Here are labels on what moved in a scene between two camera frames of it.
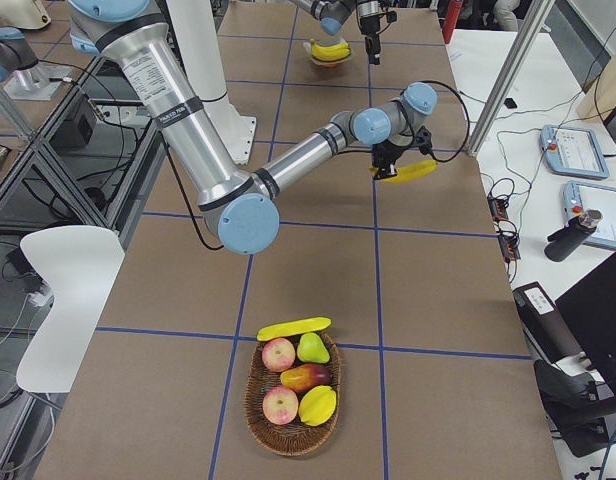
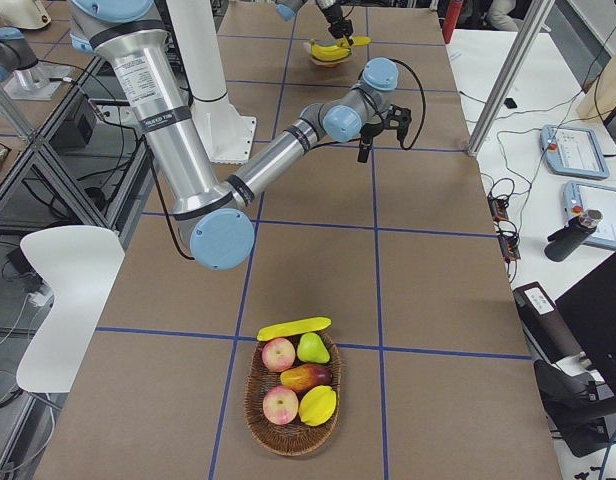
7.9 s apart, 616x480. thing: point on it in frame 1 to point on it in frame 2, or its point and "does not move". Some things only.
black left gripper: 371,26 to 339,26
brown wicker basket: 293,437 does not move
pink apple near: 280,405 does not move
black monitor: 598,308 does not move
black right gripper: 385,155 to 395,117
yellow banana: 294,327 does not move
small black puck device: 510,103 does not move
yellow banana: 412,172 to 357,41
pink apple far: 278,354 does not move
